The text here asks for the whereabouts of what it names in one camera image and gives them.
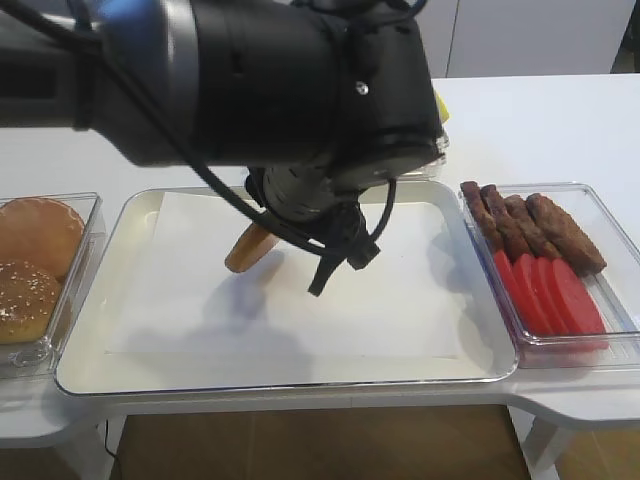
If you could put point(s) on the brown meat patty front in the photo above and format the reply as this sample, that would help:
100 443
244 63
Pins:
559 227

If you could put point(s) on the brown meat patty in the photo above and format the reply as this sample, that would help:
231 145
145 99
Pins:
484 220
515 244
534 236
559 227

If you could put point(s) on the white metal tray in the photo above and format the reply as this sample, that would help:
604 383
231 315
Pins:
484 350

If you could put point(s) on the red tomato slice back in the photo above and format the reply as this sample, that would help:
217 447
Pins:
516 293

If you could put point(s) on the yellow cheese slices stack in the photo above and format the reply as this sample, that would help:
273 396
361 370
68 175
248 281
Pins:
442 108

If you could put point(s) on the clear meat and tomato container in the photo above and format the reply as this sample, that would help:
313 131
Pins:
615 290

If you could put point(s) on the white paper sheet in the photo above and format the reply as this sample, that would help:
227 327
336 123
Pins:
184 300

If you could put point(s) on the red tomato slice front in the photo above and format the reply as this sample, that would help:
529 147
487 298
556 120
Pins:
574 303

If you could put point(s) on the clear lettuce and cheese container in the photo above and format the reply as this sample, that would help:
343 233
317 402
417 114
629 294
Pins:
431 170

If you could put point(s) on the clear bun container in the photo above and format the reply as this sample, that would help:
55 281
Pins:
40 357

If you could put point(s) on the brown meat patty back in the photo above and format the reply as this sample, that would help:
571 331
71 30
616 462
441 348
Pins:
484 220

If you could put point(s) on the red tomato slice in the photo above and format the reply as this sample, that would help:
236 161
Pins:
540 284
537 320
516 293
574 303

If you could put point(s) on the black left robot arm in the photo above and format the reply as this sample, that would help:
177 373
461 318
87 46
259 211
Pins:
289 112

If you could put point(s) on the sesame top bun front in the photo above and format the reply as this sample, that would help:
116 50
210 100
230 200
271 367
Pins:
29 296

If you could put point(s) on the bun half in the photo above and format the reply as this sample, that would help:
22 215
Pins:
42 231
252 245

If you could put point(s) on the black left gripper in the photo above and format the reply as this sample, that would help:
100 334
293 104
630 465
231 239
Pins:
308 204

